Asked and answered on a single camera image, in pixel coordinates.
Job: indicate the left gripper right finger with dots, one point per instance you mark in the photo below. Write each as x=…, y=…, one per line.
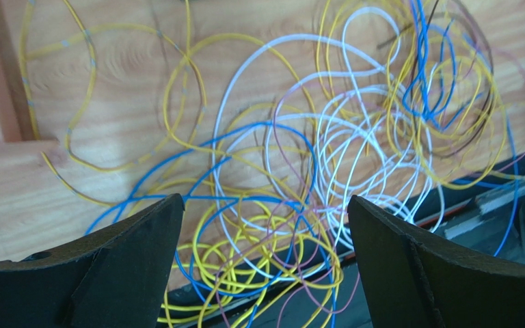
x=414, y=278

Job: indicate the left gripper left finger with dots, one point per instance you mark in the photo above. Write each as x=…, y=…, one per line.
x=114, y=277

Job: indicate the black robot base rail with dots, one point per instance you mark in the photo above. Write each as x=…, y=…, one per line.
x=489, y=218

